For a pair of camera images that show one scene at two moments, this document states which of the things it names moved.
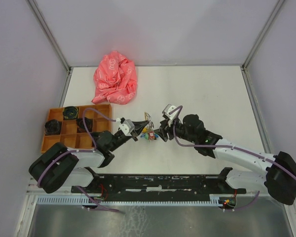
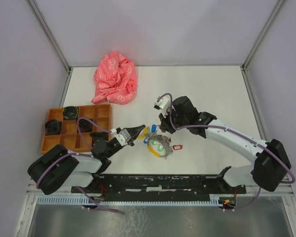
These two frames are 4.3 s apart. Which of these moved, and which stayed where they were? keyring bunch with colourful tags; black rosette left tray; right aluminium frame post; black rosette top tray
Moved: keyring bunch with colourful tags
Stayed: right aluminium frame post; black rosette top tray; black rosette left tray
